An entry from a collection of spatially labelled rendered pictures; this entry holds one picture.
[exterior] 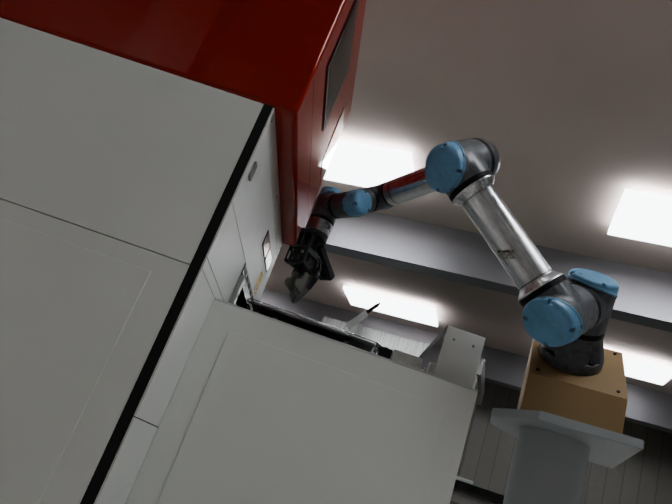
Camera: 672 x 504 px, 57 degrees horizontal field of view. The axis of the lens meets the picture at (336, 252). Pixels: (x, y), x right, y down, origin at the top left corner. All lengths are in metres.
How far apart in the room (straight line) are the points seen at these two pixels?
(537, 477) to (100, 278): 1.02
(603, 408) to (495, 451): 7.69
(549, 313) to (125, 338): 0.87
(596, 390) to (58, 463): 1.13
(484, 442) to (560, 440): 7.72
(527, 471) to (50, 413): 1.00
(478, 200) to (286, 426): 0.66
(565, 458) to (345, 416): 0.50
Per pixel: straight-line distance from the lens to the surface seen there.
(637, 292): 5.62
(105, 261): 1.30
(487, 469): 9.20
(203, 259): 1.26
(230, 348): 1.40
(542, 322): 1.42
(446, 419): 1.41
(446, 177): 1.48
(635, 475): 9.43
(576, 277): 1.53
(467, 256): 5.60
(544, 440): 1.53
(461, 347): 1.51
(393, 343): 6.42
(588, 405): 1.56
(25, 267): 1.34
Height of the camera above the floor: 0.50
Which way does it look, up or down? 21 degrees up
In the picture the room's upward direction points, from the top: 20 degrees clockwise
